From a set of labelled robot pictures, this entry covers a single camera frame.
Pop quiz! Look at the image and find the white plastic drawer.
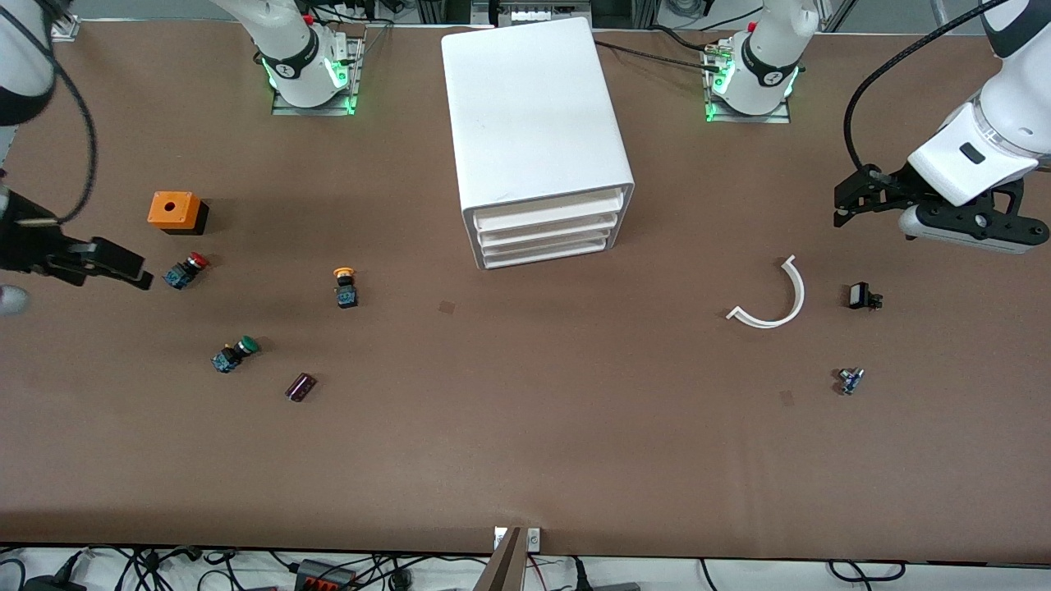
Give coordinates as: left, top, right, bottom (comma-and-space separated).
478, 214, 619, 248
473, 190, 627, 231
483, 231, 613, 268

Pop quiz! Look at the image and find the white drawer cabinet housing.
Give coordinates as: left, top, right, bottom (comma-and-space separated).
441, 16, 636, 271

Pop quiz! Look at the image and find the red mushroom push button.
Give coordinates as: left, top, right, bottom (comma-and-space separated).
162, 252, 210, 290

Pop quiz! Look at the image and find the green push button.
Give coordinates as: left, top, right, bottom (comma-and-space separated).
211, 336, 260, 374

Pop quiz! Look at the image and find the white curved plastic strip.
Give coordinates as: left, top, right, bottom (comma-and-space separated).
726, 254, 806, 329

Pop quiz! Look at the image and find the black red power strip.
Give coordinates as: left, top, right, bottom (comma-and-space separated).
296, 559, 356, 591

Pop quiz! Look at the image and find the orange button enclosure box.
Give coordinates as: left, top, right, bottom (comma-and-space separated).
147, 191, 209, 236

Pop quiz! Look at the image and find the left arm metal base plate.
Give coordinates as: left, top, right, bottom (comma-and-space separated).
704, 41, 793, 125

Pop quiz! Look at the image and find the black cable on table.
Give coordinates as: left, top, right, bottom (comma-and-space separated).
649, 25, 732, 55
593, 39, 722, 71

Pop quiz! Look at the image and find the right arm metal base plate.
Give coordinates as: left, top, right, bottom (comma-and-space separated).
271, 34, 365, 117

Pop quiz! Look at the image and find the black looped floor cable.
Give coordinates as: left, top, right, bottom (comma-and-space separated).
828, 560, 906, 583

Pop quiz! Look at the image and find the brown camera mount pole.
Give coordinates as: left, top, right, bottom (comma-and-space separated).
474, 527, 527, 591

